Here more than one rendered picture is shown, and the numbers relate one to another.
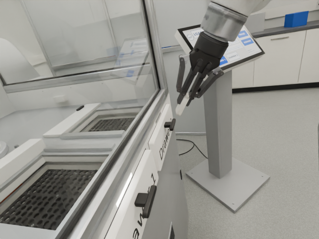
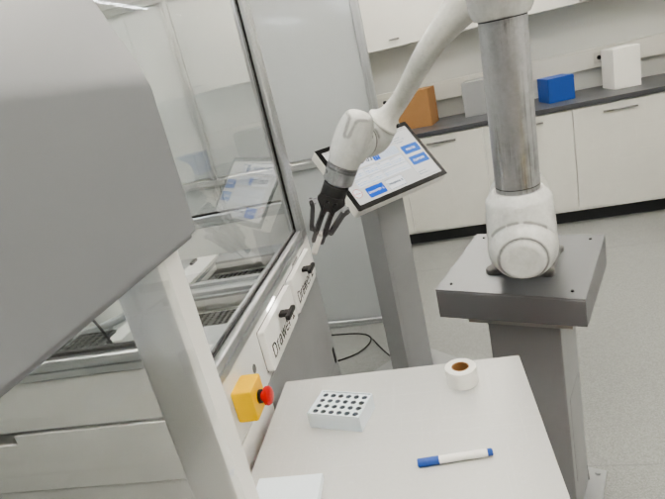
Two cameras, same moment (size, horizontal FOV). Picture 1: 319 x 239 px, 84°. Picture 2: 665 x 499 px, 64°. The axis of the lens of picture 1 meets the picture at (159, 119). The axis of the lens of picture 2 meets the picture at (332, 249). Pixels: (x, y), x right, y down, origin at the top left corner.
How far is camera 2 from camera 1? 1.08 m
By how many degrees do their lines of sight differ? 10
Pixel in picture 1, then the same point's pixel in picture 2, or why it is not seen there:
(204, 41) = (327, 188)
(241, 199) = not seen: hidden behind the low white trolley
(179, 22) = (324, 119)
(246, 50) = (417, 171)
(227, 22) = (339, 176)
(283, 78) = not seen: hidden behind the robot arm
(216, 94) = (382, 236)
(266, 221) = not seen: hidden behind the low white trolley
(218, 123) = (393, 282)
